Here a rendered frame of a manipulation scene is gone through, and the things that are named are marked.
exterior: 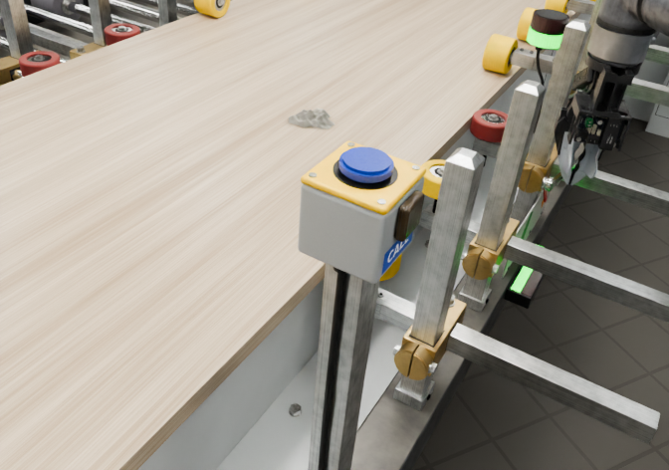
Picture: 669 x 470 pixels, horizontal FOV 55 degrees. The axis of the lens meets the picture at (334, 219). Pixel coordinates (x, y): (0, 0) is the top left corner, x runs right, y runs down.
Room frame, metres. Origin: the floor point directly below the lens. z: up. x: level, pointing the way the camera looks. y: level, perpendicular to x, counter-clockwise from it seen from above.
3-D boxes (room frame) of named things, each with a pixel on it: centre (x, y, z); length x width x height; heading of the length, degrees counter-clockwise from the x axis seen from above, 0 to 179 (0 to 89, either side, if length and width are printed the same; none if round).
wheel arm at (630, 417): (0.63, -0.23, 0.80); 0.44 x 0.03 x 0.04; 62
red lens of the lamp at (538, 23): (1.10, -0.33, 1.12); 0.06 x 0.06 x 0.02
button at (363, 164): (0.41, -0.02, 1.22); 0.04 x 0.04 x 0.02
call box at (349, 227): (0.41, -0.02, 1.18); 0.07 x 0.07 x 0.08; 62
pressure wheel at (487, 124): (1.17, -0.29, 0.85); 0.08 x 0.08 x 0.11
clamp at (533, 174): (1.10, -0.38, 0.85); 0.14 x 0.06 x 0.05; 152
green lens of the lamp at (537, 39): (1.10, -0.33, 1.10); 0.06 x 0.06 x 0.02
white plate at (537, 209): (1.04, -0.38, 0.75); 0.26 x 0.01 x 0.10; 152
